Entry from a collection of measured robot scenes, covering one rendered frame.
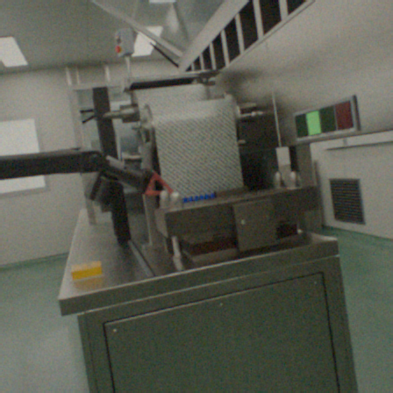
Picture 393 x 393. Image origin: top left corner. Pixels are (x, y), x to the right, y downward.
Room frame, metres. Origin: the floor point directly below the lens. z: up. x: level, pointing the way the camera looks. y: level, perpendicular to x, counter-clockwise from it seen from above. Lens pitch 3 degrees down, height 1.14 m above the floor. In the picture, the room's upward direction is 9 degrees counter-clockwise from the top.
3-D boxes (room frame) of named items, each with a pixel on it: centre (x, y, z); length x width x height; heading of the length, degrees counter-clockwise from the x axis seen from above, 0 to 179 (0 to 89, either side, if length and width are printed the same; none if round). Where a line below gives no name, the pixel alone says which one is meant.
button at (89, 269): (1.05, 0.31, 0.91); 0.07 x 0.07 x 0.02; 14
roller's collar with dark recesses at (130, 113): (1.50, 0.21, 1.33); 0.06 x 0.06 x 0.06; 14
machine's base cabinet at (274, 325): (2.18, 0.30, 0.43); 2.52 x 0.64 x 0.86; 14
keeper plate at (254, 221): (1.04, -0.12, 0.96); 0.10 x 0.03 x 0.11; 104
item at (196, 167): (1.23, -0.01, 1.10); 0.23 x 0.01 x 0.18; 104
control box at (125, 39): (1.80, 0.23, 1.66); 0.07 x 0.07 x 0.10; 32
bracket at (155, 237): (1.28, 0.17, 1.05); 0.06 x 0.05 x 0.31; 104
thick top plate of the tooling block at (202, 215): (1.13, -0.08, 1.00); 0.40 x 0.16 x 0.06; 104
